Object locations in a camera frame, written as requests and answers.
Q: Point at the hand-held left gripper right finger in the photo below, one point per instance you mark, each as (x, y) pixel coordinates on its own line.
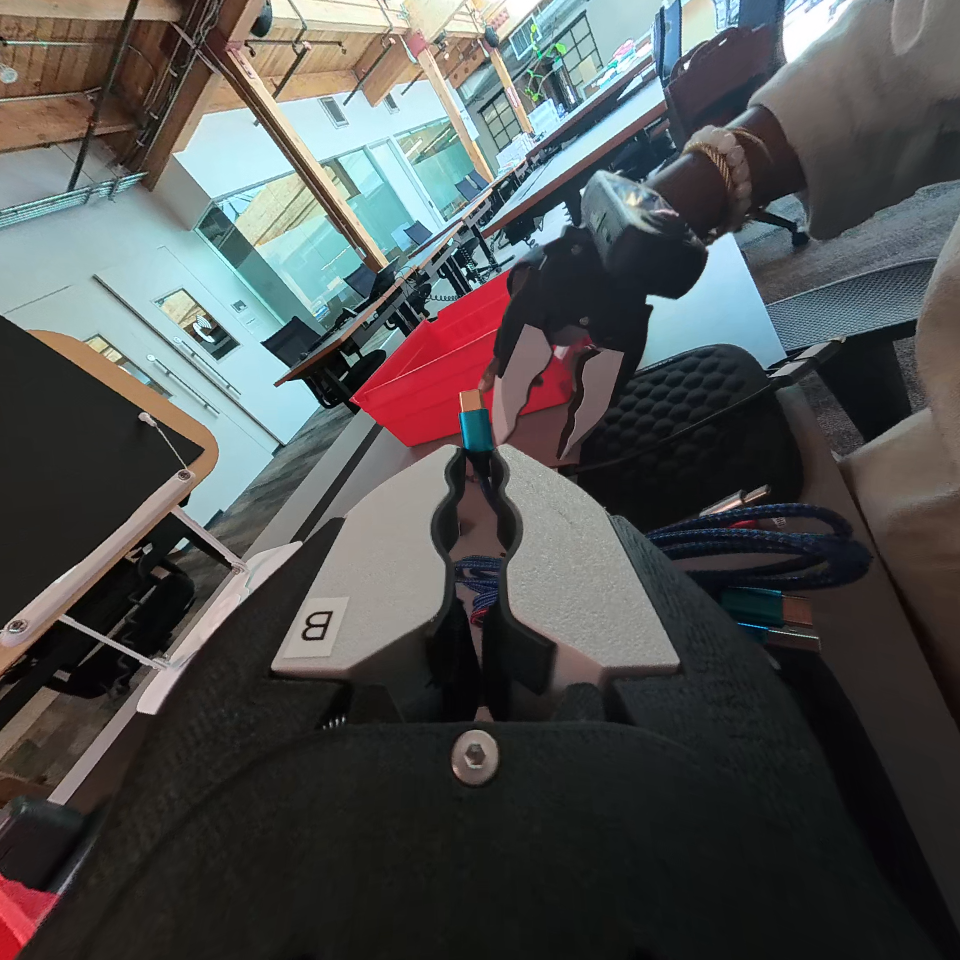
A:
(577, 585)

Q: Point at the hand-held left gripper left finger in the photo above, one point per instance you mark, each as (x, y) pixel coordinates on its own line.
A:
(375, 570)

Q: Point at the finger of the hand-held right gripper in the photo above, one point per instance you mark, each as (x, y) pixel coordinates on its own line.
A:
(600, 382)
(517, 390)

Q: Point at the person's right forearm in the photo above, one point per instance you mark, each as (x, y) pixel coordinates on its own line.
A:
(862, 97)

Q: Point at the person's right hand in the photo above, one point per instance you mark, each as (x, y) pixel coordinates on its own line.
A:
(686, 199)

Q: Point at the red plastic bin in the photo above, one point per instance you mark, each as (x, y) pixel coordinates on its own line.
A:
(420, 375)

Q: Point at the black honeycomb cushion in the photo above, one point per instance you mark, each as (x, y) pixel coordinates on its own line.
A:
(690, 427)

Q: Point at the long grey-topped desk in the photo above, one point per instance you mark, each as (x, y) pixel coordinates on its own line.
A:
(585, 150)

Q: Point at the wooden-edged desk row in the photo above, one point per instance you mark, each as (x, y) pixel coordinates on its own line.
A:
(390, 300)

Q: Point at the black office chair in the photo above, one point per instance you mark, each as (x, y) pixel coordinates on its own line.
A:
(300, 345)

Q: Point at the green plant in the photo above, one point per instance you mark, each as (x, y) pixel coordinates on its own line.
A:
(541, 75)

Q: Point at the white door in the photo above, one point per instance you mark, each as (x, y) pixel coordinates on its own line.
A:
(225, 375)

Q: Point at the black panel with wooden rim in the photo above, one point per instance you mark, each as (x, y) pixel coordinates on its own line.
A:
(67, 465)

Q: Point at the wooden post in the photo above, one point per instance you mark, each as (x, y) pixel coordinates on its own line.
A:
(300, 150)

